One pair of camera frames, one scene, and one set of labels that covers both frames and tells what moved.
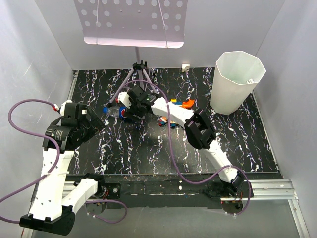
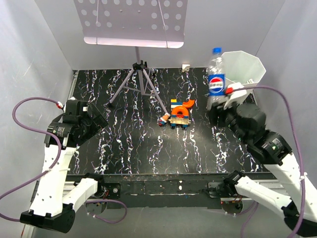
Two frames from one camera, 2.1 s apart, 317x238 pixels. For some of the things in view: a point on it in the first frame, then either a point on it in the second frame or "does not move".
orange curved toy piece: (188, 104) does not move
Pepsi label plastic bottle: (116, 111) to (216, 81)
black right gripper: (130, 113) to (214, 111)
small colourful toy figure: (162, 121) does not move
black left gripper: (94, 127) does not move
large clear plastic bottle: (250, 81) does not move
